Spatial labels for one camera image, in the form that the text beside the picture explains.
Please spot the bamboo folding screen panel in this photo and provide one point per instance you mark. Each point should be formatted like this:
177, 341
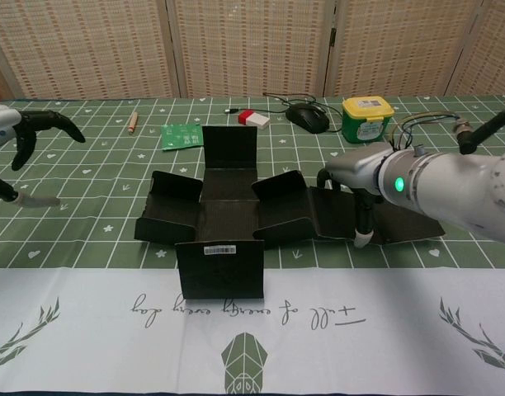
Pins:
252, 45
496, 49
401, 45
79, 45

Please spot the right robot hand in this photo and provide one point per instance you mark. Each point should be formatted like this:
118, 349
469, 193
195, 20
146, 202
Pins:
360, 165

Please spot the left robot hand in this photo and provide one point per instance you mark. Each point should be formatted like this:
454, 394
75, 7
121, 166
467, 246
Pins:
3, 125

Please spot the wooden pencil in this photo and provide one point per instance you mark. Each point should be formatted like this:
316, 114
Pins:
133, 121

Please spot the black paper box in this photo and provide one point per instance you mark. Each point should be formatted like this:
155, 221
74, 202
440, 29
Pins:
227, 214

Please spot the green sachet packet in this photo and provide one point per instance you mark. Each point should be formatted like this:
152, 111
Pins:
180, 137

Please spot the red and white eraser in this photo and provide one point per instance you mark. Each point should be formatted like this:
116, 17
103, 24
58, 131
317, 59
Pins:
256, 120

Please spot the black computer mouse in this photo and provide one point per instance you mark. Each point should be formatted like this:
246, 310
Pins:
308, 117

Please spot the green grid tablecloth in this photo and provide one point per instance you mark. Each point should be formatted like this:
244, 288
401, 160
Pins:
112, 330

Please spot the yellow-lidded green container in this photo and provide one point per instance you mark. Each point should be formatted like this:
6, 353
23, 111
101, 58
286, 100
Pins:
366, 121

